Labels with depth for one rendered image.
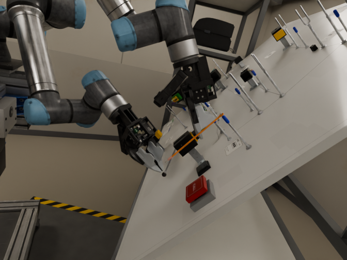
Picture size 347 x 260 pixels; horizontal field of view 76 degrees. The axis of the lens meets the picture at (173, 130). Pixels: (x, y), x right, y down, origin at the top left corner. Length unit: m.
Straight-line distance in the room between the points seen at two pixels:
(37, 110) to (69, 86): 2.43
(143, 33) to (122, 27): 0.05
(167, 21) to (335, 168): 2.58
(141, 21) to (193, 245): 0.68
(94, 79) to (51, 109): 0.14
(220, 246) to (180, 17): 0.72
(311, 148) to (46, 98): 0.64
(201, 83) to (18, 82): 0.93
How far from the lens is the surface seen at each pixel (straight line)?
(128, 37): 0.56
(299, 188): 1.01
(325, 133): 0.45
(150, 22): 0.57
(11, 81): 1.28
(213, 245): 0.86
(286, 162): 0.43
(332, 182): 2.94
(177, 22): 0.58
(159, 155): 0.65
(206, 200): 0.47
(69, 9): 0.93
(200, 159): 0.64
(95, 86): 0.69
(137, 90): 3.17
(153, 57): 3.17
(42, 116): 0.70
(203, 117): 0.59
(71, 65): 3.06
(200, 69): 0.59
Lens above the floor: 1.37
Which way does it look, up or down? 18 degrees down
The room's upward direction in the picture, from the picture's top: 14 degrees clockwise
